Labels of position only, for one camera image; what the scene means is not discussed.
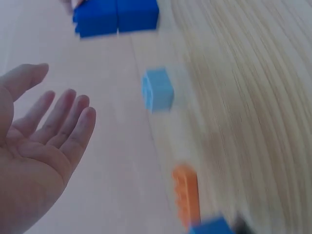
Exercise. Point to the dark blue building block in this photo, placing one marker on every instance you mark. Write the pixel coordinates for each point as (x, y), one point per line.
(212, 225)
(137, 14)
(97, 18)

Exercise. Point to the light blue building block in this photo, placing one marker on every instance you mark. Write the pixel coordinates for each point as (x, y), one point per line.
(158, 90)

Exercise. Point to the person's left hand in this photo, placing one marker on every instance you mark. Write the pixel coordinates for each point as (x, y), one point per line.
(26, 165)

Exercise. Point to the person's right hand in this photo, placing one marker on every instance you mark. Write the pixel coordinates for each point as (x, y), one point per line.
(73, 3)

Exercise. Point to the orange building block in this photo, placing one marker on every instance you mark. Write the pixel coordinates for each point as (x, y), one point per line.
(186, 195)

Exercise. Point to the person's right fingers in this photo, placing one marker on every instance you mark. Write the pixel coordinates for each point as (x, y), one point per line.
(73, 3)

